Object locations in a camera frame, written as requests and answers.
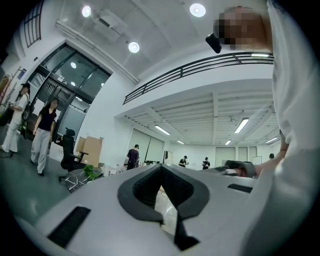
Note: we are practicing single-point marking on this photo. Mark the black window grille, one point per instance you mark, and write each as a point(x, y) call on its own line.
point(32, 22)

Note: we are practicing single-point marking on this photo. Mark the person's right forearm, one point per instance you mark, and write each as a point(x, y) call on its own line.
point(273, 162)

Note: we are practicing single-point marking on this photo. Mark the long tube ceiling light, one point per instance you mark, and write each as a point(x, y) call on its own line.
point(162, 130)
point(180, 142)
point(271, 140)
point(228, 142)
point(241, 125)

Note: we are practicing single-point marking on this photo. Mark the black head-worn camera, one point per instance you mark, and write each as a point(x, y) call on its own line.
point(213, 43)

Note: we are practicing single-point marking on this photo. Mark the black mezzanine railing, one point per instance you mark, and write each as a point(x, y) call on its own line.
point(200, 67)

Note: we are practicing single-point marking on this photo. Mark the black office chair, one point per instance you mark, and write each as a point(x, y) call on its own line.
point(70, 152)

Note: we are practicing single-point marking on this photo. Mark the black-framed glass door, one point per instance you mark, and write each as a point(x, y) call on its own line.
point(70, 75)

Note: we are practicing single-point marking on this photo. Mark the person's face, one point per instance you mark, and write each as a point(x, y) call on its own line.
point(242, 27)

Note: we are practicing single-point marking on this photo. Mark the person's white shirt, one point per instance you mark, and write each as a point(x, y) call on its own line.
point(295, 100)

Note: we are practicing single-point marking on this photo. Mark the black marble round table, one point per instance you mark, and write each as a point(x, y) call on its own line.
point(75, 182)

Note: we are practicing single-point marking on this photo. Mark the brown cardboard box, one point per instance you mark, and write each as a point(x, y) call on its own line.
point(92, 150)

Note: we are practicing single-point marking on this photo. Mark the white ceiling air unit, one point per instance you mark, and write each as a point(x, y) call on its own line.
point(111, 22)

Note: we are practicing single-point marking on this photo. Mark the blue wall sign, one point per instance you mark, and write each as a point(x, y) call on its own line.
point(23, 73)

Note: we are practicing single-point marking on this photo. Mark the green leafy plant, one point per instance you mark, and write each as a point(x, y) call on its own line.
point(91, 171)

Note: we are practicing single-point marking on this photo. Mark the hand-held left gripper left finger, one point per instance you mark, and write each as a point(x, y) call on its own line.
point(100, 200)

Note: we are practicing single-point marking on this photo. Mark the white standing board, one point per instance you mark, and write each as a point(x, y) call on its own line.
point(257, 160)

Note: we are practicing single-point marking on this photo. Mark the round ceiling light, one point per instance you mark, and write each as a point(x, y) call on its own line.
point(86, 11)
point(197, 10)
point(133, 47)

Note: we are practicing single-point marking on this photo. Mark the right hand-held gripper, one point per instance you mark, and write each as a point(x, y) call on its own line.
point(246, 168)

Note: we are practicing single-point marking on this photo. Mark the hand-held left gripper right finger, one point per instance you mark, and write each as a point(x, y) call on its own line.
point(220, 212)

